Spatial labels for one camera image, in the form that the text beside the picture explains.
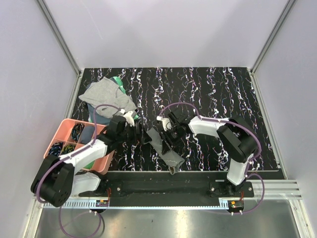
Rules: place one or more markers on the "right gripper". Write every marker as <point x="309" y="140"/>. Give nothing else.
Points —
<point x="167" y="140"/>

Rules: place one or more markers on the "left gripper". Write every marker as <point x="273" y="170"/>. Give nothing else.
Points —
<point x="142" y="137"/>

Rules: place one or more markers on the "dark grey napkin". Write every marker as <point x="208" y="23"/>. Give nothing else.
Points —
<point x="171" y="158"/>

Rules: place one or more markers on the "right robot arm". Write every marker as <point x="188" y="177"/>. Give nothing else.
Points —
<point x="238" y="140"/>

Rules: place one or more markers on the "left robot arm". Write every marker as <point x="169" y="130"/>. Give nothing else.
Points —
<point x="58" y="178"/>

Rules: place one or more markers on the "light grey cloth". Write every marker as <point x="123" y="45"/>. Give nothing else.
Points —
<point x="108" y="92"/>

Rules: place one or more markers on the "dark blue cloth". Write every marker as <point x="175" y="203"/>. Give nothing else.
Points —
<point x="87" y="134"/>

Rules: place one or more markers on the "green oval object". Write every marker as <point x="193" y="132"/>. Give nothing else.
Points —
<point x="89" y="166"/>

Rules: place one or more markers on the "green packet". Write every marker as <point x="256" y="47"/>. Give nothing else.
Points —
<point x="119" y="82"/>

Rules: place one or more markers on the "yellow black patterned object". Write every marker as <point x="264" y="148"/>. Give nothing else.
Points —
<point x="68" y="149"/>

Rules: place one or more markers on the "pink divided tray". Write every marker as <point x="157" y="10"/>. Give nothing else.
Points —
<point x="69" y="132"/>

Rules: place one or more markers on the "black blue patterned object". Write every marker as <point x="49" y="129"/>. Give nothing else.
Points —
<point x="56" y="149"/>

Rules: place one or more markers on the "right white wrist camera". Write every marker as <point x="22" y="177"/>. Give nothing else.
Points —
<point x="164" y="123"/>

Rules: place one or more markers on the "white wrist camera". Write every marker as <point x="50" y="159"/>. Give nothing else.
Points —
<point x="129" y="116"/>
<point x="164" y="123"/>

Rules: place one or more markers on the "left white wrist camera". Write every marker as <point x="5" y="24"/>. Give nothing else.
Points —
<point x="129" y="116"/>

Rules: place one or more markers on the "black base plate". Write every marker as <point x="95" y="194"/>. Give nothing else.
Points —
<point x="161" y="189"/>

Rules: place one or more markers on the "left aluminium frame post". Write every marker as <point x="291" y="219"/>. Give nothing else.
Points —
<point x="58" y="35"/>

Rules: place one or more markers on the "aluminium frame post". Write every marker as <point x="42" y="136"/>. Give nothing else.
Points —
<point x="58" y="35"/>
<point x="273" y="34"/>

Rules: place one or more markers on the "right aluminium frame post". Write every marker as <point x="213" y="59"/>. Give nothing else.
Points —
<point x="273" y="34"/>

